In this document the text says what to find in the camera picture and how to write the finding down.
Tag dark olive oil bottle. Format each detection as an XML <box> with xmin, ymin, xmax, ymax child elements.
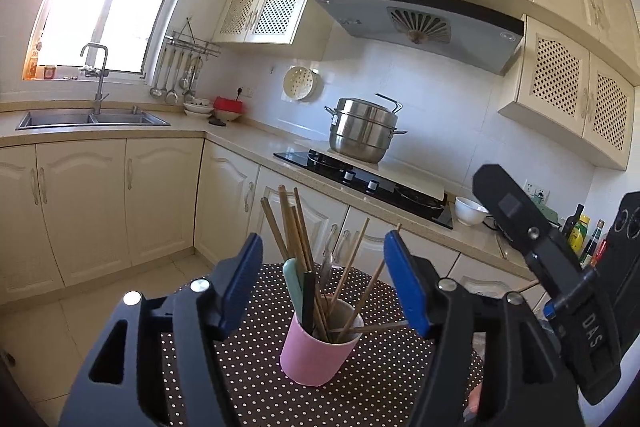
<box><xmin>562</xmin><ymin>204</ymin><xmax>585</xmax><ymax>240</ymax></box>

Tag double wall power outlet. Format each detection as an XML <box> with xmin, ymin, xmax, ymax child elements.
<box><xmin>524</xmin><ymin>179</ymin><xmax>550</xmax><ymax>202</ymax></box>

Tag black gas stove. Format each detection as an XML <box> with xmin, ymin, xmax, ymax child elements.
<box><xmin>273</xmin><ymin>149</ymin><xmax>455</xmax><ymax>230</ymax></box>

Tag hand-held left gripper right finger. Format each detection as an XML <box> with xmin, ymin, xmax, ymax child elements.
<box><xmin>384</xmin><ymin>231</ymin><xmax>586</xmax><ymax>427</ymax></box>

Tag steel kitchen faucet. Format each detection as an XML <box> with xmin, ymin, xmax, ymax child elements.
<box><xmin>80</xmin><ymin>43</ymin><xmax>111</xmax><ymax>115</ymax></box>

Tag green electric multi cooker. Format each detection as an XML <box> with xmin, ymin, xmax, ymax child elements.
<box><xmin>532</xmin><ymin>202</ymin><xmax>563</xmax><ymax>228</ymax></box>

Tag pink cup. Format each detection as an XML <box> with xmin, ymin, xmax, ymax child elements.
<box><xmin>279</xmin><ymin>297</ymin><xmax>365</xmax><ymax>387</ymax></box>

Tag hanging metal skimmer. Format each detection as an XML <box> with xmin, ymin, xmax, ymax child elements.
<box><xmin>180</xmin><ymin>54</ymin><xmax>198</xmax><ymax>102</ymax></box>

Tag metal utensil rack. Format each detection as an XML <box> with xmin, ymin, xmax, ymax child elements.
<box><xmin>164</xmin><ymin>18</ymin><xmax>222</xmax><ymax>58</ymax></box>

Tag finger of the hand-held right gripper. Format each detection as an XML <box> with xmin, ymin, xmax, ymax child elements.
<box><xmin>472</xmin><ymin>164</ymin><xmax>588</xmax><ymax>318</ymax></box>

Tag brown polka dot tablecloth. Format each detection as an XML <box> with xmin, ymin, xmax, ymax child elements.
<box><xmin>160</xmin><ymin>262</ymin><xmax>486</xmax><ymax>427</ymax></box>

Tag stainless steel double sink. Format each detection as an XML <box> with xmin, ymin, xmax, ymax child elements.
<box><xmin>15</xmin><ymin>109</ymin><xmax>171</xmax><ymax>131</ymax></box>

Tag cream base cabinets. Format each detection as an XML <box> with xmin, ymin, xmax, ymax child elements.
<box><xmin>0</xmin><ymin>137</ymin><xmax>541</xmax><ymax>308</ymax></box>

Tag grey range hood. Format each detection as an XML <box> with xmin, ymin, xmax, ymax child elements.
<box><xmin>309</xmin><ymin>0</ymin><xmax>525</xmax><ymax>76</ymax></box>

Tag cream perforated steamer tray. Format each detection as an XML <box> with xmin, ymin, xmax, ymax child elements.
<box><xmin>283</xmin><ymin>66</ymin><xmax>321</xmax><ymax>102</ymax></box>

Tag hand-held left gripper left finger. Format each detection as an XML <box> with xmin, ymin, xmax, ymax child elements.
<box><xmin>60</xmin><ymin>233</ymin><xmax>264</xmax><ymax>427</ymax></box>

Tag metal spoon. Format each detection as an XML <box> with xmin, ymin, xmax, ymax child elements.
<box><xmin>319</xmin><ymin>251</ymin><xmax>335</xmax><ymax>295</ymax></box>

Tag dark soy sauce bottle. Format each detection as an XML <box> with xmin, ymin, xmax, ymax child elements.
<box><xmin>580</xmin><ymin>219</ymin><xmax>606</xmax><ymax>268</ymax></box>

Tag bunch of wooden chopsticks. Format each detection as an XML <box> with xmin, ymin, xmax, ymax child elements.
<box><xmin>260</xmin><ymin>185</ymin><xmax>403</xmax><ymax>343</ymax></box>

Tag mint green sheathed knife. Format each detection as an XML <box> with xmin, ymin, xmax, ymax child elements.
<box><xmin>282</xmin><ymin>258</ymin><xmax>306</xmax><ymax>333</ymax></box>

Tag beige kitchen countertop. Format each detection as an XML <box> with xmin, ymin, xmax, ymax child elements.
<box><xmin>0</xmin><ymin>102</ymin><xmax>551</xmax><ymax>283</ymax></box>

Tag cream lattice door cabinet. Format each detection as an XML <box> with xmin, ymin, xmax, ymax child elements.
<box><xmin>212</xmin><ymin>0</ymin><xmax>317</xmax><ymax>45</ymax></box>
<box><xmin>497</xmin><ymin>14</ymin><xmax>636</xmax><ymax>171</ymax></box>

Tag black utensil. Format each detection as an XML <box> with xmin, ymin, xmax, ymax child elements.
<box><xmin>301</xmin><ymin>272</ymin><xmax>317</xmax><ymax>335</ymax></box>

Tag hanging metal ladle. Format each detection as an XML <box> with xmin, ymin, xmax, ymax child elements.
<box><xmin>165</xmin><ymin>52</ymin><xmax>180</xmax><ymax>104</ymax></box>
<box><xmin>150</xmin><ymin>49</ymin><xmax>165</xmax><ymax>98</ymax></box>

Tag white rice bowl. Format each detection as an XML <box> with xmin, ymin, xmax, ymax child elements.
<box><xmin>454</xmin><ymin>196</ymin><xmax>491</xmax><ymax>227</ymax></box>

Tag stainless steel steamer pot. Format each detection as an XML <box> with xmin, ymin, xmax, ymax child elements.
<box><xmin>324</xmin><ymin>93</ymin><xmax>408</xmax><ymax>164</ymax></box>

